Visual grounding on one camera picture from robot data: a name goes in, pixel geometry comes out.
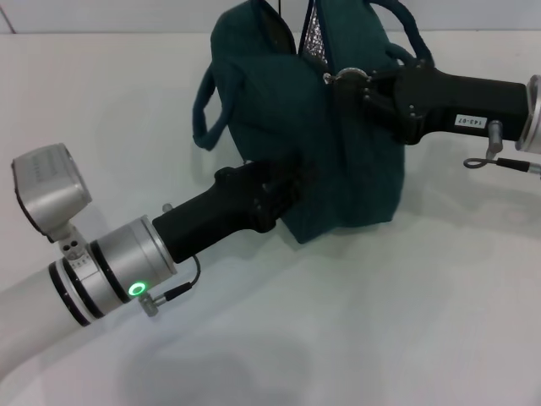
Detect dark teal insulated lunch bag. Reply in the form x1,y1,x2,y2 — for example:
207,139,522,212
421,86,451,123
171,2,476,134
192,0,434,246

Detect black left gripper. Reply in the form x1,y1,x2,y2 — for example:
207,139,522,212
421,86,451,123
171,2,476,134
150,158,321,266

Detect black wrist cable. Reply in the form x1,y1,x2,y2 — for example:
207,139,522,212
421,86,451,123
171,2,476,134
462,118,541,179
138,254,202,319

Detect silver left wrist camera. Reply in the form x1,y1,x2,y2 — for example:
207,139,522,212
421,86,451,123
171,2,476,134
11,142,94,260

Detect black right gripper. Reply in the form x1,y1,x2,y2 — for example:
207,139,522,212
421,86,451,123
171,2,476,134
361,58,530,147

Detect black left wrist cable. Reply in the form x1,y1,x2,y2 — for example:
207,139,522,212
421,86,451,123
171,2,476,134
138,254,202,319

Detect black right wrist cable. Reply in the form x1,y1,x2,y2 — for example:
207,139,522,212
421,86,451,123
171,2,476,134
462,118,541,179

